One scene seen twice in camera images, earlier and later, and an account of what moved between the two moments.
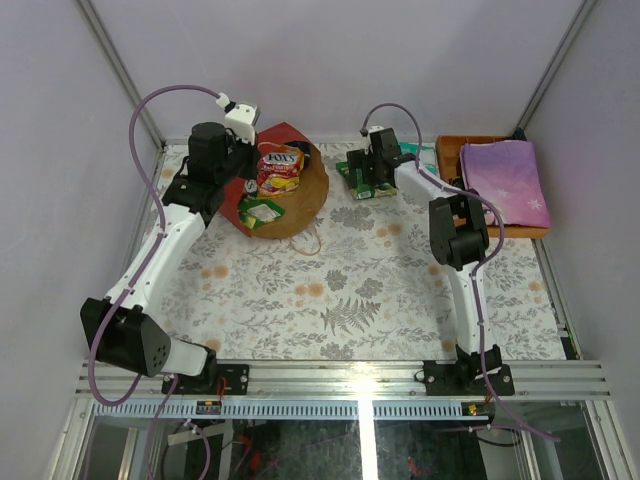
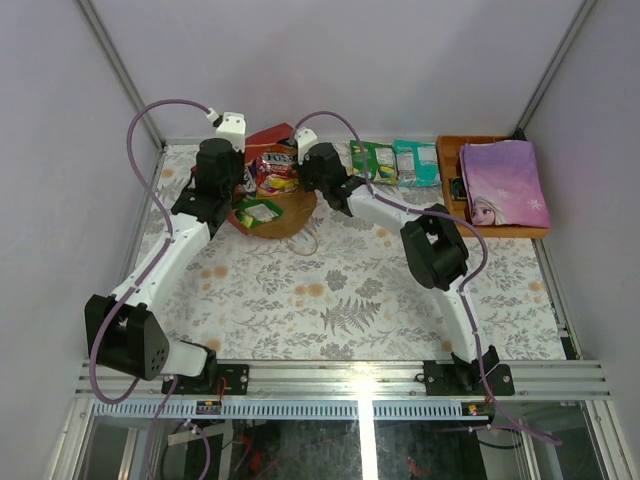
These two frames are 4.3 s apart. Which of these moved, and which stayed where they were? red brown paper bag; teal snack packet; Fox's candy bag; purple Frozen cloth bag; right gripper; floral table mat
Moved: right gripper; red brown paper bag
Stayed: purple Frozen cloth bag; Fox's candy bag; floral table mat; teal snack packet
